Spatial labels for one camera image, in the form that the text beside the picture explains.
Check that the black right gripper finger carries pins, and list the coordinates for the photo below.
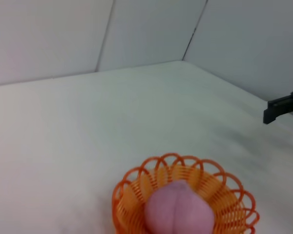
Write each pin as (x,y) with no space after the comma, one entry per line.
(271,114)

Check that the pink peach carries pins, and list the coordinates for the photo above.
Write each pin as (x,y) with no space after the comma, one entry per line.
(175,212)

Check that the orange plastic woven basket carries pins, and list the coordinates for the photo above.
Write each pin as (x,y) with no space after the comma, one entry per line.
(134,195)

